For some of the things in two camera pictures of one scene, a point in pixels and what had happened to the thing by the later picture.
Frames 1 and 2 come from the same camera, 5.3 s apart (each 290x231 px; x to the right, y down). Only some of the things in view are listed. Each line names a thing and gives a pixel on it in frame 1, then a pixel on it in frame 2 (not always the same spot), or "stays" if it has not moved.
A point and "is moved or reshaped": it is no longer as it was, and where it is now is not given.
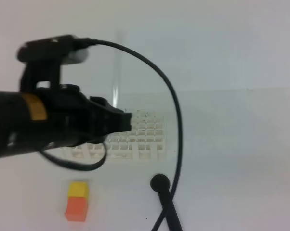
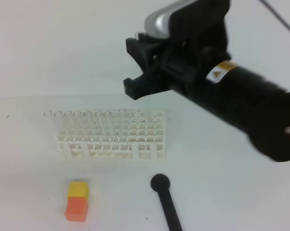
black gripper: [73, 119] to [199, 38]
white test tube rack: [148, 141] stays
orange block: [76, 209] stays
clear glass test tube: [120, 70] is moved or reshaped
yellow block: [78, 188] stays
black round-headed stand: [161, 184] stays
